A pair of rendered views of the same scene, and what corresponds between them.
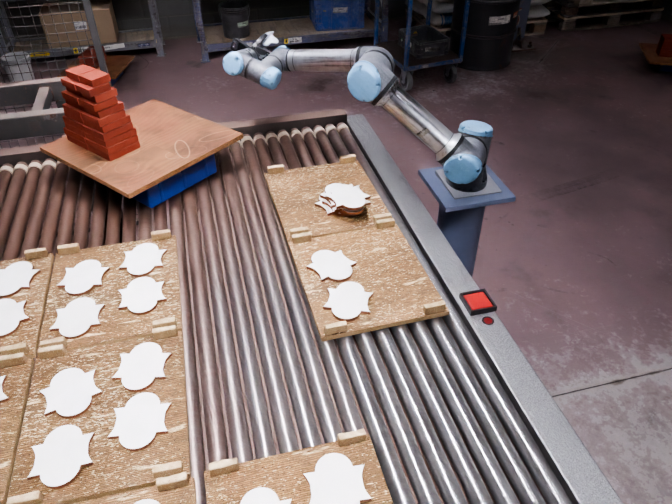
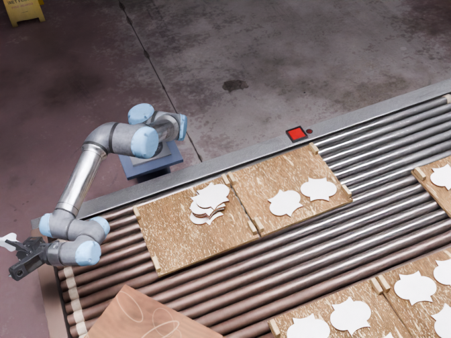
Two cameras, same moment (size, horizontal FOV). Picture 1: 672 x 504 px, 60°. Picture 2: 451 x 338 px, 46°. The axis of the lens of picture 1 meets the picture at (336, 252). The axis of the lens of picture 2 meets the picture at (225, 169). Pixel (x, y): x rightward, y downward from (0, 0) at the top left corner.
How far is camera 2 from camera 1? 2.16 m
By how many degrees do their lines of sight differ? 64
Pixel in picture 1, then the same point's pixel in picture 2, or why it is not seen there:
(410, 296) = (303, 161)
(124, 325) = (383, 316)
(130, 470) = not seen: outside the picture
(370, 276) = (289, 182)
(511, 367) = (341, 123)
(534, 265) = not seen: hidden behind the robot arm
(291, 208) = (215, 242)
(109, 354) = (412, 314)
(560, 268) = not seen: hidden behind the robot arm
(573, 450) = (384, 105)
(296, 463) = (442, 195)
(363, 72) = (149, 135)
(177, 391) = (423, 262)
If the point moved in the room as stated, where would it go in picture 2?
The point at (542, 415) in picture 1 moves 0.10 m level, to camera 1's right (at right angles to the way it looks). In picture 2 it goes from (368, 113) to (362, 100)
